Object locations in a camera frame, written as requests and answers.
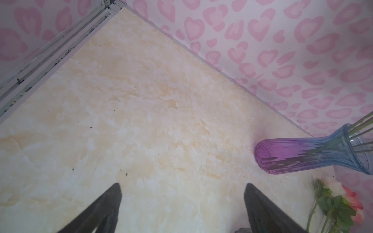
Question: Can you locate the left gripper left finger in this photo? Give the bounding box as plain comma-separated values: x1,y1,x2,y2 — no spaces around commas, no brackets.
59,183,122,233

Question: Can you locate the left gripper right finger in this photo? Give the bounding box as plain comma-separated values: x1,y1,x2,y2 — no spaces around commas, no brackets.
244,183,306,233

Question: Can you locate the purple blue glass vase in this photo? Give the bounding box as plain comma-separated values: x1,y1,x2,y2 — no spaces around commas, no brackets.
254,124,373,175

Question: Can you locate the pink rose spray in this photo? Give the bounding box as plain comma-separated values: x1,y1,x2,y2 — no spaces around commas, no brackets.
347,112,373,138

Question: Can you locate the red glass vase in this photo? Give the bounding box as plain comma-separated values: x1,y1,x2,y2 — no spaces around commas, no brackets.
235,228,252,233

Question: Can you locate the pile of pink flowers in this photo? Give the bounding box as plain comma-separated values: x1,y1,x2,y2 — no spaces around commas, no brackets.
306,177,364,233

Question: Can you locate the left corner aluminium post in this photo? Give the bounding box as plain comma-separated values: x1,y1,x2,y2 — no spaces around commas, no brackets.
1,1,126,121

